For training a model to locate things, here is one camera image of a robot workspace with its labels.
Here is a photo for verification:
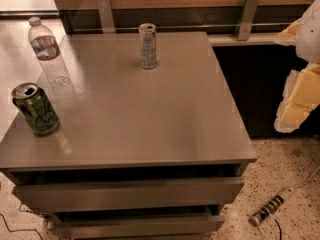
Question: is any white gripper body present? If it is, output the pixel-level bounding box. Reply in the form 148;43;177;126
296;0;320;64

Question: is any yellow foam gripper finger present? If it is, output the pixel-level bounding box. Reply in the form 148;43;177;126
274;19;300;46
274;63;320;133

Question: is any green soda can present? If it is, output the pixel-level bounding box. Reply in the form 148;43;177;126
11;82;60;136

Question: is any slim silver energy can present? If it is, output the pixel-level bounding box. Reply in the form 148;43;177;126
139;23;157;69

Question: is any grey drawer cabinet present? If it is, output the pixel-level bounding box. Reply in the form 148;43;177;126
0;33;255;240

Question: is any upper grey drawer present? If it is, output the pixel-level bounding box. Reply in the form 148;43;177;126
13;177;243;213

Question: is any grey drawer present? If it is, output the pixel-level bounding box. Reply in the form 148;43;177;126
13;177;243;213
50;216;224;239

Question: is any clear plastic water bottle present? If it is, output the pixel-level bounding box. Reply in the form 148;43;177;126
28;17;71;88

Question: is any lower grey drawer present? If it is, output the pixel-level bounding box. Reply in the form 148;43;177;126
50;216;224;239

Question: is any right metal bracket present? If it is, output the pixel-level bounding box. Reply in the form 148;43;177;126
236;0;260;41

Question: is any metal bracket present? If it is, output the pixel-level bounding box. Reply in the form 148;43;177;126
236;0;260;41
96;0;115;33

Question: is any white power strip cord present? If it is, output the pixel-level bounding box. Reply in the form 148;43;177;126
293;165;320;189

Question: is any black plug cable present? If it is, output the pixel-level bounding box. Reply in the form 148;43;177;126
273;218;283;240

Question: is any left metal bracket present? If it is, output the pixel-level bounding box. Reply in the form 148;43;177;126
96;0;115;33

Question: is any black cable on floor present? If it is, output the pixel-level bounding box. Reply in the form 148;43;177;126
0;202;46;240

